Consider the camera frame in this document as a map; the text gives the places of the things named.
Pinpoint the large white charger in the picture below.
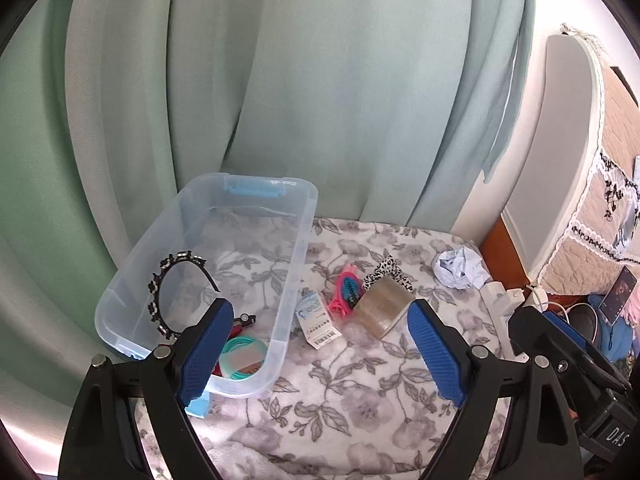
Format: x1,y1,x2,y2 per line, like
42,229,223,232
481,281,525,313

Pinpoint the beige quilted lace cover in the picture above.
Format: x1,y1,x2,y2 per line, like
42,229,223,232
537,22,640,296

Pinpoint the grey floral blanket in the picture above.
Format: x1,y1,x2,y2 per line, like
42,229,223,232
132,215,531,480

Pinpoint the white paper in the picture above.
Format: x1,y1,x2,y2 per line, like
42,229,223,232
432,247,488,291

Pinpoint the black studded headband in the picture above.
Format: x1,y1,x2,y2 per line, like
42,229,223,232
148,251,221,343

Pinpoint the clear plastic storage container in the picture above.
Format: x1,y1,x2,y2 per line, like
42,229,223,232
95,172,319,418

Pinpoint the white cable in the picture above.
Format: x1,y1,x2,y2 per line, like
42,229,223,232
525,284,571,321

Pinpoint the wooden nightstand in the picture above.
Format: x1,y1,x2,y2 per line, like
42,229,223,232
480,217,533,291

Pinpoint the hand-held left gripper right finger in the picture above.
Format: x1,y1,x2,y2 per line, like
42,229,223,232
406,299,586,480

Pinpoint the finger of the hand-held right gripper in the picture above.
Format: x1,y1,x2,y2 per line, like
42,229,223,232
542,309,633,402
507,305,557,362

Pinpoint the black white spotted scrunchie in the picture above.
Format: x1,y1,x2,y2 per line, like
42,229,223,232
363,255,415,293

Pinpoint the white power strip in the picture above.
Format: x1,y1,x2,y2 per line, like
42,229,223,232
492,307,513,341

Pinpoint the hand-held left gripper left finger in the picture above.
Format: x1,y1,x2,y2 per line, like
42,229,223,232
57,298,235,480

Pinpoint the pink teal folding hairbrush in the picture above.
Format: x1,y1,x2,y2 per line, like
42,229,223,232
328,266,366,322

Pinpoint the blue cloth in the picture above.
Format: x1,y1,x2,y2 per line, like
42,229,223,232
590,295,636,366

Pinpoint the small white medicine box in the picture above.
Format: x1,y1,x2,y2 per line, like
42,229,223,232
296,296,342,349

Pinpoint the dark round object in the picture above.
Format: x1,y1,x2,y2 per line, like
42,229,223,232
567,302,603,341

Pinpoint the brown packing tape roll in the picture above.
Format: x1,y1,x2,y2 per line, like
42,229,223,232
352,276,416,339

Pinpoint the pale green curtain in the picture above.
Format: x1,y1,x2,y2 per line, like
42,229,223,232
0,0,543,361

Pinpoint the white appliance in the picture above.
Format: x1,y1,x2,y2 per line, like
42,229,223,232
502,34,608,281

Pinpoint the black smartphone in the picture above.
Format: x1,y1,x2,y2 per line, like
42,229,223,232
598,266,638,323

